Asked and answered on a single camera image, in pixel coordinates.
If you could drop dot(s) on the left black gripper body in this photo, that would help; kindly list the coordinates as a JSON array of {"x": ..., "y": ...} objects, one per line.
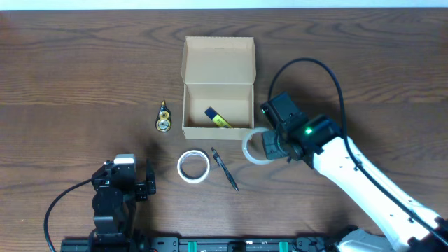
[{"x": 100, "y": 180}]

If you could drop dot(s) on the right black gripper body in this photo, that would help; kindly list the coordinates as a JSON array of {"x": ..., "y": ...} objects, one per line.
[{"x": 273, "y": 145}]

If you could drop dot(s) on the white tape roll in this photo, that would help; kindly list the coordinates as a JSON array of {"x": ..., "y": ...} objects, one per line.
[{"x": 183, "y": 158}]

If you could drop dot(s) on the clear tape roll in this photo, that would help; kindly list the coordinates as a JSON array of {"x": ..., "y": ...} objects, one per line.
[{"x": 245, "y": 150}]

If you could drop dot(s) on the yellow black correction tape dispenser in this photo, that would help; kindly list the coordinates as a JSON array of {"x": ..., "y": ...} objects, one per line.
[{"x": 163, "y": 121}]

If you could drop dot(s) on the black ballpoint pen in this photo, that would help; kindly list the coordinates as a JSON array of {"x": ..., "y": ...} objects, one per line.
[{"x": 221, "y": 163}]

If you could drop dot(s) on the yellow highlighter pen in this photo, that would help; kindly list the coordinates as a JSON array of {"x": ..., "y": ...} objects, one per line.
[{"x": 217, "y": 118}]

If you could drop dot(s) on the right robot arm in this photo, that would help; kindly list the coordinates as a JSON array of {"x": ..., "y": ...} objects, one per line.
[{"x": 325, "y": 147}]

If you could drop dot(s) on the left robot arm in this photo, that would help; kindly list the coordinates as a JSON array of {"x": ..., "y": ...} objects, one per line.
[{"x": 115, "y": 203}]

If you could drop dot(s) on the open cardboard box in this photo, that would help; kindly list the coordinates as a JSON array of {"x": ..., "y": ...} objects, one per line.
[{"x": 218, "y": 72}]

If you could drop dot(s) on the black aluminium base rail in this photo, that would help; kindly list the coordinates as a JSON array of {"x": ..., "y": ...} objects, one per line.
[{"x": 174, "y": 244}]

